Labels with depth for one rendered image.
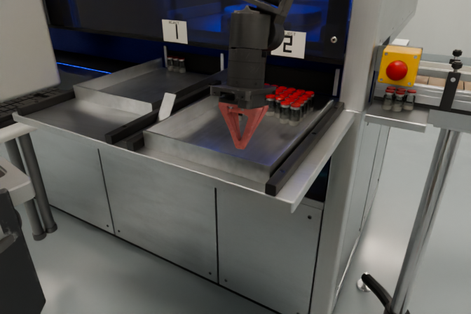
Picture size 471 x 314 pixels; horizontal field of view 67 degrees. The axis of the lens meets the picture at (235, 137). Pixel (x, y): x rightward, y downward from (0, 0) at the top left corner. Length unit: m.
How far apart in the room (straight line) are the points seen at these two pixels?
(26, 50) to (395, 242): 1.71
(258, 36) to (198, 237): 0.97
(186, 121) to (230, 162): 0.22
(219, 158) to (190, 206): 0.72
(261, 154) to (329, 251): 0.54
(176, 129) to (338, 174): 0.44
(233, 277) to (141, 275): 0.46
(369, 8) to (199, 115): 0.43
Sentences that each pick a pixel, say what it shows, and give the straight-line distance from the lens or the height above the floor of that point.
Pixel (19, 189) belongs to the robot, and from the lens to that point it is 0.32.
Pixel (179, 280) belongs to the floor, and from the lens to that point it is 1.62.
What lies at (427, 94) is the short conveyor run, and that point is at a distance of 0.96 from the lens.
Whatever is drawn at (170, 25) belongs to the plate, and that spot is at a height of 1.04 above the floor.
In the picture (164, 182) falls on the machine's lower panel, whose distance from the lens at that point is 1.32.
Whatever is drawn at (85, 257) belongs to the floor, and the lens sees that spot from 1.82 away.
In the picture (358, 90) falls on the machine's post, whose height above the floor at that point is 0.93.
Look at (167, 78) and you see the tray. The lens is 1.10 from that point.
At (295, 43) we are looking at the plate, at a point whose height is 1.02.
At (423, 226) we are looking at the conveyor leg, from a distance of 1.17.
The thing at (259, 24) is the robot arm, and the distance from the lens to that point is 0.52.
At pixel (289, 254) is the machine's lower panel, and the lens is 1.18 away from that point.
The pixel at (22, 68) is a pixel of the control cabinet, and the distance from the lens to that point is 1.33.
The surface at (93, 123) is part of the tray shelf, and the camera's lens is 0.84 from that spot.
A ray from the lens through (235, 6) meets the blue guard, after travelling 0.94.
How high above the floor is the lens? 1.20
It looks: 26 degrees down
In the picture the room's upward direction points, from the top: straight up
